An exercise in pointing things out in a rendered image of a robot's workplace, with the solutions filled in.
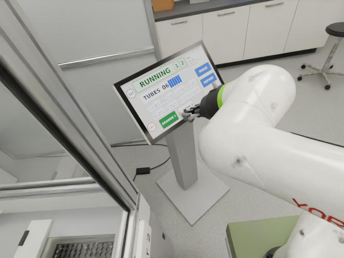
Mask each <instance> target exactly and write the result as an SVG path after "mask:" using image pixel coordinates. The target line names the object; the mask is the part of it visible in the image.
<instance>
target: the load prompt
mask: <svg viewBox="0 0 344 258"><path fill-rule="evenodd" d="M187 66H188V64H187V62H186V60H185V59H184V57H181V58H179V59H177V60H175V61H173V62H171V63H169V64H167V65H165V66H163V67H161V68H160V69H158V70H156V71H154V72H152V73H150V74H148V75H146V76H144V77H142V78H140V79H138V80H136V81H134V82H133V83H132V86H133V87H134V89H135V90H136V92H137V94H138V93H140V92H142V91H144V90H146V89H147V88H149V87H151V86H153V85H155V84H156V83H158V82H160V81H162V80H163V79H165V78H167V77H169V76H171V75H172V74H174V73H176V72H178V71H180V70H182V69H183V68H185V67H187Z"/></svg>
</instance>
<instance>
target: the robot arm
mask: <svg viewBox="0 0 344 258"><path fill-rule="evenodd" d="M211 84H212V85H213V89H212V90H210V91H209V93H208V94H207V95H205V96H204V97H203V98H202V100H201V102H200V103H198V104H195V105H194V106H193V107H191V108H190V109H189V108H188V109H184V110H181V111H179V112H178V113H179V115H180V117H181V118H182V119H184V120H185V121H189V122H190V123H192V122H193V121H194V120H195V117H198V118H200V117H205V118H207V119H209V121H208V122H207V123H206V125H205V126H204V127H203V129H202V130H201V133H200V135H199V140H198V148H199V153H200V156H201V158H202V160H203V161H204V163H205V164H206V165H207V166H208V167H209V168H211V169H212V170H213V171H215V172H217V173H220V174H222V175H225V176H228V177H231V178H233V179H236V180H238V181H241V182H243V183H246V184H248V185H251V186H253V187H256V188H258V189H260V190H263V191H265V192H267V193H269V194H271V195H273V196H276V197H278V198H280V199H282V200H284V201H286V202H288V203H291V204H293V205H295V206H297V207H299V208H301V209H303V210H302V212H301V214H300V216H299V219H298V221H297V223H296V225H295V227H294V229H293V231H292V233H291V235H290V237H289V239H288V241H287V243H286V244H285V245H283V246H277V247H273V248H271V249H270V250H268V251H267V252H266V254H265V255H264V257H263V258H344V146H342V145H338V144H334V143H330V142H326V141H322V140H318V139H315V138H311V137H307V136H304V135H300V134H296V133H293V132H291V133H289V132H286V131H282V130H279V129H276V128H275V127H276V125H277V124H278V122H279V121H280V120H281V119H282V117H283V116H284V115H285V113H286V112H287V111H288V109H289V108H290V107H291V105H292V104H293V102H294V99H295V95H296V86H295V82H294V79H293V78H292V76H291V75H290V74H289V73H288V72H287V71H286V70H285V69H283V68H281V67H279V66H275V65H271V64H264V65H260V66H256V67H253V68H251V69H249V70H248V71H246V72H245V73H244V74H243V75H241V76H240V77H239V78H237V79H235V80H233V81H231V82H229V83H226V84H221V85H219V86H218V85H217V84H216V82H215V81H214V82H212V83H211Z"/></svg>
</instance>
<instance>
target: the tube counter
mask: <svg viewBox="0 0 344 258"><path fill-rule="evenodd" d="M192 76H193V73H192V71H191V70H190V68H188V69H186V70H184V71H183V72H181V73H179V74H177V75H175V76H174V77H172V78H170V79H168V80H166V81H165V82H163V83H161V84H160V86H161V88H162V89H163V91H164V92H166V91H168V90H170V89H172V88H173V87H175V86H177V85H178V84H180V83H182V82H184V81H185V80H187V79H189V78H190V77H192Z"/></svg>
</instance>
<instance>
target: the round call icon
mask: <svg viewBox="0 0 344 258"><path fill-rule="evenodd" d="M146 127H147V129H148V131H149V132H150V134H151V133H152V132H154V131H155V130H157V129H158V127H157V126H156V124H155V122H154V121H152V122H150V123H148V124H147V125H146Z"/></svg>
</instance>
